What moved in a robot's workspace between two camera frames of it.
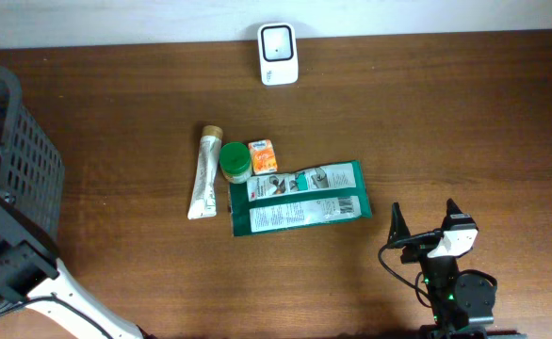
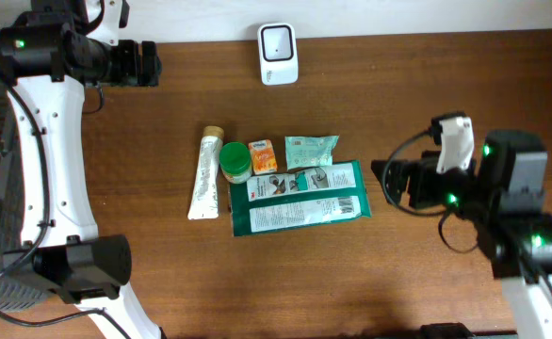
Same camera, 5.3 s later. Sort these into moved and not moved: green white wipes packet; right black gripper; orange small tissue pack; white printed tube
Moved: right black gripper
Not moved: white printed tube; green white wipes packet; orange small tissue pack
